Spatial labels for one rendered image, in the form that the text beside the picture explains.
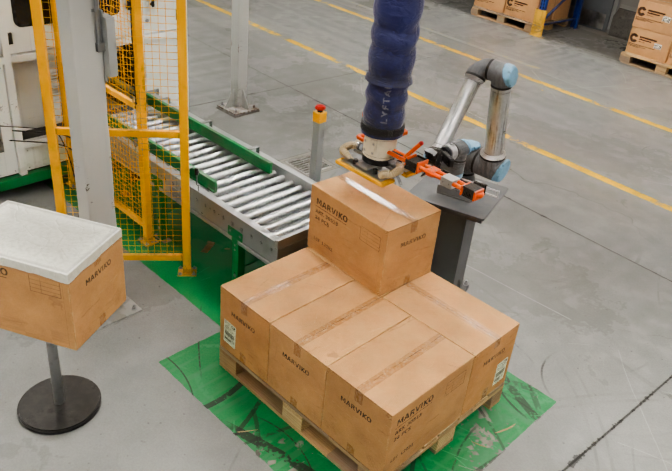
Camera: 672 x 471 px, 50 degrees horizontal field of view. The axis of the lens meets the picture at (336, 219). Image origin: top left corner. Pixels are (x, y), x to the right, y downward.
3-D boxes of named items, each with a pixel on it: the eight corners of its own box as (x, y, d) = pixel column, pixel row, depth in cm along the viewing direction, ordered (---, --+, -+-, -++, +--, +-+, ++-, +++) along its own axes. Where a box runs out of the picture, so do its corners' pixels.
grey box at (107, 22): (90, 66, 369) (85, 8, 354) (99, 64, 372) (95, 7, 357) (110, 77, 357) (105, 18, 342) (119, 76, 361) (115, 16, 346)
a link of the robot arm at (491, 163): (484, 166, 434) (497, 53, 386) (510, 176, 425) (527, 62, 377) (471, 178, 425) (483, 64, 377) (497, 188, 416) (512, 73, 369)
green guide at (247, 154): (141, 100, 575) (140, 90, 570) (152, 98, 581) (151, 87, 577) (269, 174, 482) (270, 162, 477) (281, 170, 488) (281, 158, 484)
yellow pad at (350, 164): (334, 162, 377) (335, 154, 375) (348, 158, 384) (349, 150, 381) (381, 188, 357) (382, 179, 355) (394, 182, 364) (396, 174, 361)
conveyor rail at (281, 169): (151, 116, 588) (149, 94, 578) (156, 114, 591) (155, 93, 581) (351, 233, 453) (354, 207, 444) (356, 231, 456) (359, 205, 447)
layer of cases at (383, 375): (220, 344, 390) (220, 285, 370) (346, 279, 454) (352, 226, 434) (381, 480, 321) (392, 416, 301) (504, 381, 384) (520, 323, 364)
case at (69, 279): (127, 299, 341) (121, 228, 321) (76, 351, 307) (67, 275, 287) (19, 270, 354) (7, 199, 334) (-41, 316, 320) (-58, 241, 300)
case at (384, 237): (307, 245, 411) (311, 183, 391) (357, 225, 435) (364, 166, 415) (379, 296, 374) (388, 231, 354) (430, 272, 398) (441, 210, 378)
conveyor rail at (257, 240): (76, 133, 546) (74, 110, 537) (83, 132, 549) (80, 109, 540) (273, 269, 411) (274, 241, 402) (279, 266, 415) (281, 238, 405)
